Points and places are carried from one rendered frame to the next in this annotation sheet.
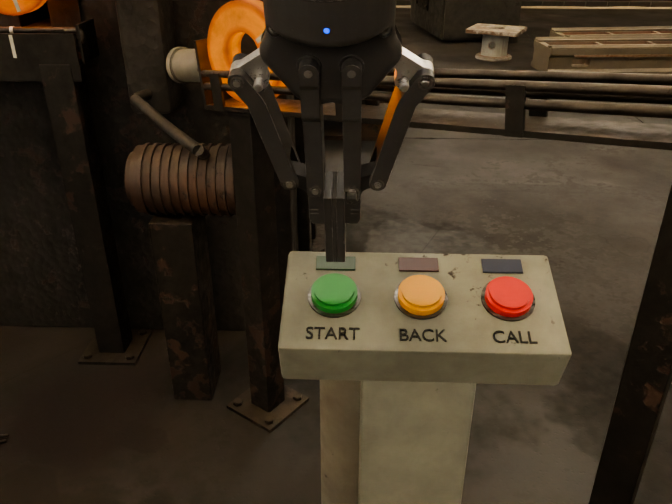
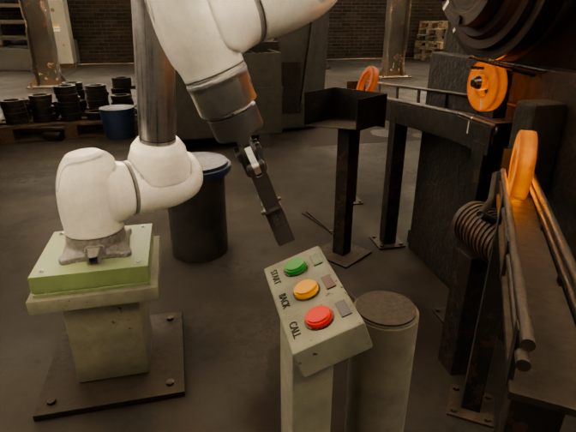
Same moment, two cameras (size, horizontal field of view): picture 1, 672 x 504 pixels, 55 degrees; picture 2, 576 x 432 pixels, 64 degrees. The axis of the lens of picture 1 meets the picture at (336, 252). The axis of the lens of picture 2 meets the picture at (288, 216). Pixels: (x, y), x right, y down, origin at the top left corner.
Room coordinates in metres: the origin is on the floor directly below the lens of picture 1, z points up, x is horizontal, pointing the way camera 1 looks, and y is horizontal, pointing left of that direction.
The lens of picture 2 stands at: (0.29, -0.68, 1.01)
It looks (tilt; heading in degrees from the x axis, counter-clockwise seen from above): 24 degrees down; 76
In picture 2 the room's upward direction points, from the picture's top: straight up
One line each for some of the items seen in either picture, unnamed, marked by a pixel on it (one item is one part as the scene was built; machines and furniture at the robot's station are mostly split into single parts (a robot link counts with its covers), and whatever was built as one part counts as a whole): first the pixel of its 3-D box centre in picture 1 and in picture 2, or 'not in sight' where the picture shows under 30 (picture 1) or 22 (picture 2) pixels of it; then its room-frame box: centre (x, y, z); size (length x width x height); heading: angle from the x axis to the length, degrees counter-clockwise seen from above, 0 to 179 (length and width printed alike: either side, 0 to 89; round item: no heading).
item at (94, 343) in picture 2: not in sight; (111, 320); (0.06, 0.58, 0.16); 0.40 x 0.40 x 0.31; 89
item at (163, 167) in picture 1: (205, 277); (479, 300); (1.09, 0.25, 0.27); 0.22 x 0.13 x 0.53; 88
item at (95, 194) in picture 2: not in sight; (92, 189); (0.07, 0.59, 0.57); 0.18 x 0.16 x 0.22; 22
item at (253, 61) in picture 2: not in sight; (211, 93); (0.65, 3.35, 0.39); 1.03 x 0.83 x 0.79; 2
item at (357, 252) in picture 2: not in sight; (341, 177); (0.98, 1.10, 0.36); 0.26 x 0.20 x 0.72; 123
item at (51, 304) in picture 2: not in sight; (102, 270); (0.06, 0.58, 0.33); 0.32 x 0.32 x 0.04; 89
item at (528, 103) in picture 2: (150, 43); (533, 146); (1.24, 0.34, 0.68); 0.11 x 0.08 x 0.24; 178
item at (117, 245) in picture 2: not in sight; (96, 240); (0.06, 0.56, 0.44); 0.22 x 0.18 x 0.06; 93
